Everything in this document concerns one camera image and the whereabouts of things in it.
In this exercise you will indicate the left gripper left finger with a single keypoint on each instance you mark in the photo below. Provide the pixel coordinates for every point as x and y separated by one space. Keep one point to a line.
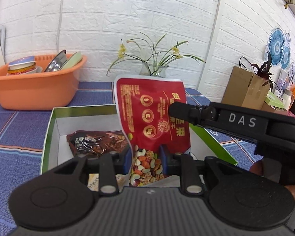
112 164

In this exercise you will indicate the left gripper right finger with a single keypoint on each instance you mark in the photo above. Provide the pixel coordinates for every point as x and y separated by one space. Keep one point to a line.
183 166

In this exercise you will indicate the red mixed nuts bag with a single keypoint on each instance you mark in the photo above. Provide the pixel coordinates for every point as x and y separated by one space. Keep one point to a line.
142 104

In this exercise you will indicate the person's right hand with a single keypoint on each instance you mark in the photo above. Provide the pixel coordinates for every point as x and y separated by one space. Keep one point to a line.
257 168

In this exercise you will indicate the pale cracker snack packet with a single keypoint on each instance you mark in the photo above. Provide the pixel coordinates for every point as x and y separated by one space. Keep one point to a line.
93 182

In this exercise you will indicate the dark brown snack bag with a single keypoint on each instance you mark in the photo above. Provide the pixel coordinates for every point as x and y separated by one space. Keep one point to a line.
94 144

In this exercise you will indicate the brown cardboard box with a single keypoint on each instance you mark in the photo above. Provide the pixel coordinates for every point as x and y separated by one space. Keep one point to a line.
245 89

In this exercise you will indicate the green cardboard box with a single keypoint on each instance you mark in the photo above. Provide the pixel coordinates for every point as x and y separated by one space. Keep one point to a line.
67 120

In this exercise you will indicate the dark red leafy plant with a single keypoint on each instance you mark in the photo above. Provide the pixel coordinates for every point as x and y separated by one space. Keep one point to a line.
263 71

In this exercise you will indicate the orange plastic basin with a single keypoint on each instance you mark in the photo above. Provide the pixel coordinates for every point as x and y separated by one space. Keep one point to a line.
39 91

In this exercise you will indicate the glass vase with plant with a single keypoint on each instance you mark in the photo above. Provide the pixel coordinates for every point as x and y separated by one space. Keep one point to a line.
157 61

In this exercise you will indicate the green plate in basin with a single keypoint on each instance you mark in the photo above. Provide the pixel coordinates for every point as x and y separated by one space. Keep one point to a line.
72 61

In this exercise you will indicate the steel bowl in basin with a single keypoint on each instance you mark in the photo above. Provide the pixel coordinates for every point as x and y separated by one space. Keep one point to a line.
57 63

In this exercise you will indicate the blue round wall decoration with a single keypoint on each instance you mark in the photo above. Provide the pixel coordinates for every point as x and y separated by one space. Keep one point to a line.
279 48

